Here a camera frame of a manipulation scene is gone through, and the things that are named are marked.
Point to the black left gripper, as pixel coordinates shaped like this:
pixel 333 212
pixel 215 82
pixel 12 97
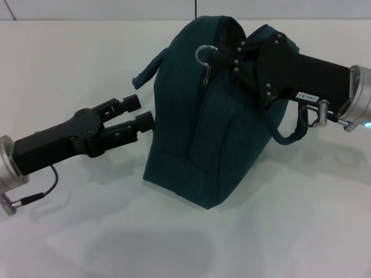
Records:
pixel 52 144

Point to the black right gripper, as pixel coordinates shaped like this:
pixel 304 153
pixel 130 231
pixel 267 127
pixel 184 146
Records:
pixel 304 78

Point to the dark teal lunch bag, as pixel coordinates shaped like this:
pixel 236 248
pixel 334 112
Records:
pixel 185 130

